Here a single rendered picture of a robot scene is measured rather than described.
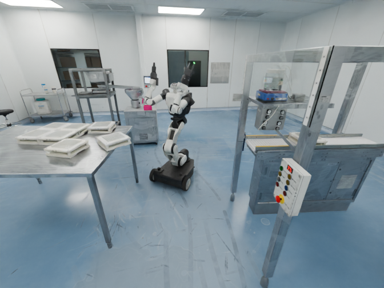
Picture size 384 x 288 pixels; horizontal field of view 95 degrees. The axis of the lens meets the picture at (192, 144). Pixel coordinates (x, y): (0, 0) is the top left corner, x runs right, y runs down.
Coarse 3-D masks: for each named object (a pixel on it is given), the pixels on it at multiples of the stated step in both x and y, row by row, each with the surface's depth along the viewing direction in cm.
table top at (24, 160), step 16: (16, 128) 220; (32, 128) 220; (128, 128) 222; (0, 144) 177; (16, 144) 177; (96, 144) 178; (0, 160) 148; (16, 160) 149; (32, 160) 149; (48, 160) 149; (64, 160) 149; (80, 160) 149; (96, 160) 149; (0, 176) 131; (16, 176) 131; (32, 176) 132; (48, 176) 132; (64, 176) 132; (80, 176) 132
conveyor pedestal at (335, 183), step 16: (256, 160) 194; (320, 160) 181; (336, 160) 182; (352, 160) 183; (368, 160) 185; (256, 176) 195; (272, 176) 186; (320, 176) 190; (336, 176) 192; (352, 176) 193; (256, 192) 196; (272, 192) 196; (320, 192) 200; (336, 192) 201; (352, 192) 203; (256, 208) 205; (272, 208) 207; (304, 208) 210; (320, 208) 212; (336, 208) 213
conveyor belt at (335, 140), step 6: (276, 138) 192; (324, 138) 193; (330, 138) 193; (336, 138) 193; (342, 138) 193; (348, 138) 193; (354, 138) 193; (360, 138) 194; (252, 144) 178; (258, 144) 178; (264, 144) 179; (270, 144) 179; (276, 144) 179; (282, 144) 179; (294, 144) 179; (330, 144) 179; (336, 144) 179; (342, 144) 180; (252, 150) 174
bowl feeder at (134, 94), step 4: (136, 88) 377; (140, 88) 375; (128, 92) 347; (132, 92) 346; (136, 92) 348; (140, 92) 354; (132, 96) 354; (136, 96) 356; (132, 100) 365; (136, 100) 364; (132, 104) 366; (136, 104) 365; (140, 104) 376
